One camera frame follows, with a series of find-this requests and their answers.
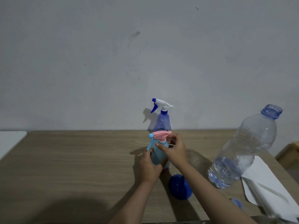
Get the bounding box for person's right hand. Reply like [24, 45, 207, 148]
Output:
[155, 133, 190, 170]

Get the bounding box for blue plastic funnel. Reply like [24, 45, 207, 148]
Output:
[168, 174, 193, 200]

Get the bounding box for blue bottle cap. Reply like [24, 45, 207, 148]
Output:
[231, 198, 243, 210]

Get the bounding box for person's left forearm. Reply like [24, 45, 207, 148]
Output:
[110, 179, 159, 224]

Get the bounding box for white blue trigger sprayer head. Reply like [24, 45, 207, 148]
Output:
[150, 98, 174, 114]

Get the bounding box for light blue spray bottle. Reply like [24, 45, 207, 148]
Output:
[150, 140, 170, 170]

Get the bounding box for person's right forearm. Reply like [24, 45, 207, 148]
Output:
[180, 163, 257, 224]

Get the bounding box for clear plastic water bottle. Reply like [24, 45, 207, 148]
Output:
[208, 104, 283, 189]

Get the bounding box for dark blue spray bottle body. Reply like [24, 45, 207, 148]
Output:
[153, 110, 172, 132]

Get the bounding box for white paper towels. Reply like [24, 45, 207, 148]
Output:
[241, 155, 299, 223]

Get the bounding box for person's left hand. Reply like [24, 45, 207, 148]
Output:
[140, 148, 163, 184]

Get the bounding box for pink spray trigger head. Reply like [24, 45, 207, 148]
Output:
[146, 130, 172, 151]

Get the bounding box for white cabinet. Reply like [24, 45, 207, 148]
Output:
[0, 131, 27, 161]

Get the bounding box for light wooden stool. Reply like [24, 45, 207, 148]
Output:
[275, 142, 299, 175]

